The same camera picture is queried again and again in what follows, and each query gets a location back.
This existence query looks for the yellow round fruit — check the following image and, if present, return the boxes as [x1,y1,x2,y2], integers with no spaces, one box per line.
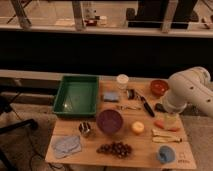
[131,121,145,135]

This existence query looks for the black handled knife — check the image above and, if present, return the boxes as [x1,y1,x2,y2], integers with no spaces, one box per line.
[137,94,155,117]

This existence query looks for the yellow banana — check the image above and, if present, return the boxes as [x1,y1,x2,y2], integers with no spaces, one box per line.
[152,129,182,143]

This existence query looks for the blue cloth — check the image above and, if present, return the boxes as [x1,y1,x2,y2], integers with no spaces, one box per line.
[51,135,82,159]

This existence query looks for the metal fork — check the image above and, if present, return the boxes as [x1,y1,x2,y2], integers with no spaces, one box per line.
[116,105,141,110]

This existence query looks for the green plastic tray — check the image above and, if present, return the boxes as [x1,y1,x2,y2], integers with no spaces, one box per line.
[53,76,99,118]

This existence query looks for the bunch of dark grapes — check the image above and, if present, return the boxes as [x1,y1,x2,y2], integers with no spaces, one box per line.
[96,142,132,158]

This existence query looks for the black and silver can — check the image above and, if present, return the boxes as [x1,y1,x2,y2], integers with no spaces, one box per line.
[126,89,135,100]

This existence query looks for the black rectangular block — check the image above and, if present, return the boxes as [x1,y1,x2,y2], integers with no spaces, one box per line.
[155,103,166,113]

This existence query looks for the purple bowl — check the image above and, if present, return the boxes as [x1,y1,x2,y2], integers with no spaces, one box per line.
[96,109,123,135]

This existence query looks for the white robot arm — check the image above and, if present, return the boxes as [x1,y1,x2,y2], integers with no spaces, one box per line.
[162,67,213,130]

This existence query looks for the orange carrot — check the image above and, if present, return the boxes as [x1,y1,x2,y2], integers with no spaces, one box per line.
[154,120,180,132]

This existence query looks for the blue small cup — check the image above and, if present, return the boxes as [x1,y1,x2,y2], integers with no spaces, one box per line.
[157,145,175,164]

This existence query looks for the white lidded cup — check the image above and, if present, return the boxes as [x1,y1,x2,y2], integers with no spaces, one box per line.
[116,74,129,90]

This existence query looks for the small metal cup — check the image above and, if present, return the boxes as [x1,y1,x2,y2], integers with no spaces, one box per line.
[79,122,91,137]

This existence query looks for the red bowl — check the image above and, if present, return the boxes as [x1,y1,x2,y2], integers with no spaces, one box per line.
[150,80,169,97]

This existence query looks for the blue sponge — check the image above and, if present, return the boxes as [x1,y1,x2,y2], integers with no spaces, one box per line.
[103,92,119,102]

